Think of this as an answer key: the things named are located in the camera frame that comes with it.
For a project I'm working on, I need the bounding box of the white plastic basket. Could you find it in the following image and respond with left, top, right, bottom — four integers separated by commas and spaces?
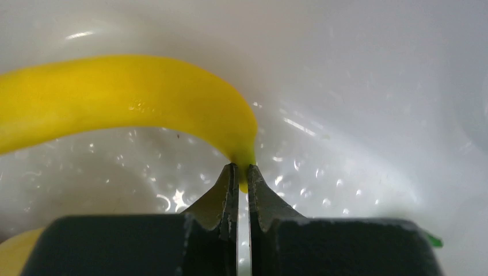
1, 1, 487, 275

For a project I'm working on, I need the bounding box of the green chili pepper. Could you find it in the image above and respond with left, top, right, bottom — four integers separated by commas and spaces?
422, 229, 444, 248

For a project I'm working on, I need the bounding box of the yellow lemon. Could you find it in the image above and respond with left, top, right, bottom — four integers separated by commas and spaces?
1, 228, 44, 276

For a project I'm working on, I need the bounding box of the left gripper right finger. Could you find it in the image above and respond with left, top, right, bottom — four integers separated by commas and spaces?
247, 165, 304, 275

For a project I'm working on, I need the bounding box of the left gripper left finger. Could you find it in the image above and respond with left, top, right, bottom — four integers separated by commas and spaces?
181, 163, 239, 275

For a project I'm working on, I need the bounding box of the yellow banana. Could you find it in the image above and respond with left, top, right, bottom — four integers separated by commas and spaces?
1, 55, 258, 192

